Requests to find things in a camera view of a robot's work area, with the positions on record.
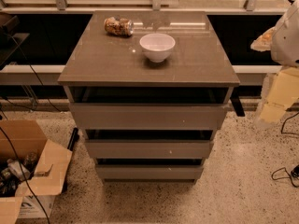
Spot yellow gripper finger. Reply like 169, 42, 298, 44
254, 67, 299, 129
250, 27, 275, 52

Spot grey top drawer front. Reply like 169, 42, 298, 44
70, 103, 227, 131

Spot grey drawer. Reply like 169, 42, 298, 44
95, 165, 203, 180
70, 103, 227, 131
85, 140, 214, 159

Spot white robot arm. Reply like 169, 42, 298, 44
250, 0, 299, 128

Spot grey drawer cabinet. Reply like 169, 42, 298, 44
57, 10, 241, 185

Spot grey bottom drawer front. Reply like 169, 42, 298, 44
95, 165, 203, 180

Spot grey middle drawer front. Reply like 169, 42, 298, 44
85, 140, 214, 159

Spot open cardboard box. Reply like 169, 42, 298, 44
0, 120, 72, 224

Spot white ceramic bowl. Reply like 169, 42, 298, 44
139, 33, 176, 63

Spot crushed patterned drink can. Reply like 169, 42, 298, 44
104, 17, 134, 36

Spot black bar on floor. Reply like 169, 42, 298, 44
61, 127, 80, 194

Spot trash items in box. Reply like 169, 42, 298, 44
0, 152, 38, 197

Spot black cable at left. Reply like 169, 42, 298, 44
0, 31, 64, 224

